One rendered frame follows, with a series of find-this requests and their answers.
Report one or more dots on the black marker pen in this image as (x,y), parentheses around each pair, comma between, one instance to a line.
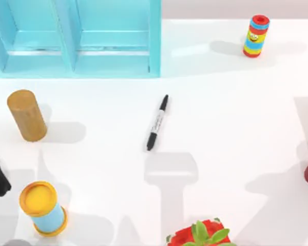
(157,123)

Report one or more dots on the red plant pot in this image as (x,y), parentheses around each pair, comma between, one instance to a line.
(182,237)

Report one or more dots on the light blue rack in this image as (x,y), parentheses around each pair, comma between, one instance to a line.
(66,38)

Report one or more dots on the wooden cylinder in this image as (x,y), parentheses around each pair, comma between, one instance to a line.
(27,115)

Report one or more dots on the stack of coloured rings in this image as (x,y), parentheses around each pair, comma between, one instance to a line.
(255,38)

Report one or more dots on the yellow and blue can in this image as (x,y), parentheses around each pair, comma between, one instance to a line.
(42,207)

